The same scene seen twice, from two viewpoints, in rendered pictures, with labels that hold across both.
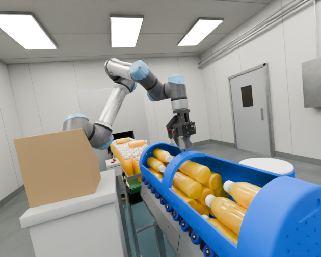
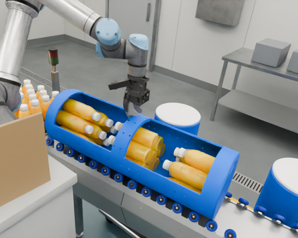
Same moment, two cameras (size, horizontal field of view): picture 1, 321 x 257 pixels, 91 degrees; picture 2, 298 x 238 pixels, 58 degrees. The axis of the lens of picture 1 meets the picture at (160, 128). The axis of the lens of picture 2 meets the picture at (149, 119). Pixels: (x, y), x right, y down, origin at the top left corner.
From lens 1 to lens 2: 0.65 m
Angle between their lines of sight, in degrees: 45
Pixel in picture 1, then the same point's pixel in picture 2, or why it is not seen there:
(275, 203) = (223, 168)
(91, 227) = (51, 213)
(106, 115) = (13, 63)
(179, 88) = (144, 55)
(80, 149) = (39, 137)
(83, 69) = not seen: outside the picture
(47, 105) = not seen: outside the picture
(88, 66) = not seen: outside the picture
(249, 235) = (209, 187)
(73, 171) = (29, 164)
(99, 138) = (11, 103)
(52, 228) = (15, 229)
